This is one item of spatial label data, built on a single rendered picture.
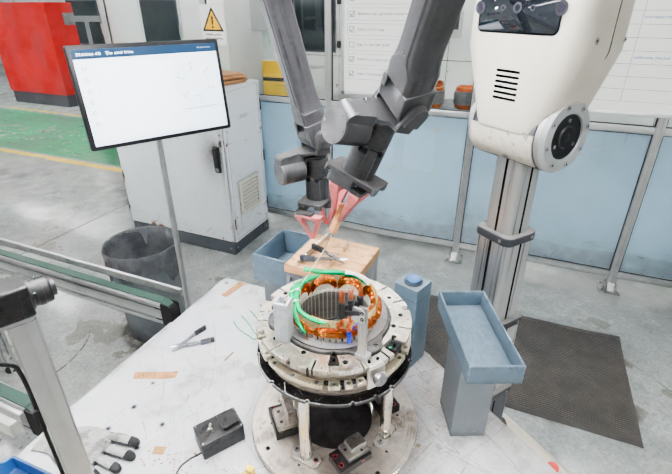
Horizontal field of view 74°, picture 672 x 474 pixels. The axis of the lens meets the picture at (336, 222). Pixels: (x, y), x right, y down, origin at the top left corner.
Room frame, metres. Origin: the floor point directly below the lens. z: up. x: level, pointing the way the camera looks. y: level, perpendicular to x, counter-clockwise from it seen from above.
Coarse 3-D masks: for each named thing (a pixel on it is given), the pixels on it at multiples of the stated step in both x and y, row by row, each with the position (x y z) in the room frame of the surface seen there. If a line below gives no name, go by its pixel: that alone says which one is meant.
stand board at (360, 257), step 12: (312, 240) 1.13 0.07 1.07; (336, 240) 1.13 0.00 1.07; (300, 252) 1.06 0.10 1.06; (336, 252) 1.06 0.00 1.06; (348, 252) 1.06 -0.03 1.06; (360, 252) 1.06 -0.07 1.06; (372, 252) 1.06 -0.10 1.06; (288, 264) 1.00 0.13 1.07; (300, 264) 1.00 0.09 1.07; (312, 264) 1.00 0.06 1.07; (324, 264) 1.00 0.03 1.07; (336, 264) 1.00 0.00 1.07; (348, 264) 1.00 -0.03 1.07; (360, 264) 1.00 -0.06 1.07
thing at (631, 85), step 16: (640, 0) 2.49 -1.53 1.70; (656, 0) 2.47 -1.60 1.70; (640, 16) 2.49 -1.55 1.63; (656, 16) 2.46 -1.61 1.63; (640, 32) 2.48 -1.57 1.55; (656, 32) 2.45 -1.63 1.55; (624, 48) 2.50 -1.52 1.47; (640, 48) 2.47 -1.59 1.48; (656, 48) 2.44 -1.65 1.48; (624, 64) 2.49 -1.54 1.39; (640, 64) 2.46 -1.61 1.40; (656, 64) 2.43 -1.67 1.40; (608, 80) 2.51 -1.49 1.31; (624, 80) 2.48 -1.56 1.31; (640, 80) 2.45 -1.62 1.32; (656, 80) 2.43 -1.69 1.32; (608, 96) 2.50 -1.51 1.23; (624, 96) 2.47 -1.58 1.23; (640, 96) 2.45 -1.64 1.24; (656, 96) 2.42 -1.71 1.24; (640, 112) 2.44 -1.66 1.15; (656, 112) 2.41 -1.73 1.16
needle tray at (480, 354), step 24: (456, 312) 0.85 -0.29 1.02; (480, 312) 0.85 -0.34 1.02; (456, 336) 0.72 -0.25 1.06; (480, 336) 0.76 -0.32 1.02; (504, 336) 0.73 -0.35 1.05; (456, 360) 0.74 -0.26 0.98; (480, 360) 0.69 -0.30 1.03; (504, 360) 0.69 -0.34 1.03; (456, 384) 0.71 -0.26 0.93; (480, 384) 0.70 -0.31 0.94; (456, 408) 0.70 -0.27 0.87; (480, 408) 0.71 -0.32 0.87; (456, 432) 0.70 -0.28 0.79; (480, 432) 0.71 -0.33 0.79
